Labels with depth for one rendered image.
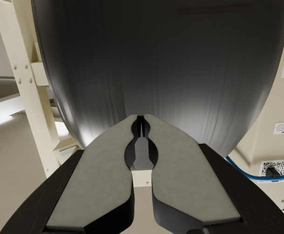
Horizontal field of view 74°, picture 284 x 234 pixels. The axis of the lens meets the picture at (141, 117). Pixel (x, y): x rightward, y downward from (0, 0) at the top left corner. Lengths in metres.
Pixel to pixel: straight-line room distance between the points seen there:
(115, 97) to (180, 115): 0.08
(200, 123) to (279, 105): 0.31
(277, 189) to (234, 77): 0.50
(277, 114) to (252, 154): 0.11
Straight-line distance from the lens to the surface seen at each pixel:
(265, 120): 0.53
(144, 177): 0.87
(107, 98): 0.21
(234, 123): 0.26
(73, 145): 0.99
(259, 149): 0.56
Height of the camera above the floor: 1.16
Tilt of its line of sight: 23 degrees up
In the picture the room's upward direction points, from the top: 176 degrees clockwise
